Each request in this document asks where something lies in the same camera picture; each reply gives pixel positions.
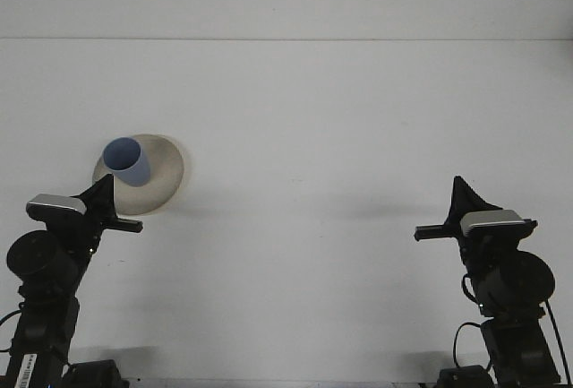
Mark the pale blue cup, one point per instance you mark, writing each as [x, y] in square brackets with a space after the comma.
[134, 173]

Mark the pale round plate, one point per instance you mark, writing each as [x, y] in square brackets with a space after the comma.
[156, 191]

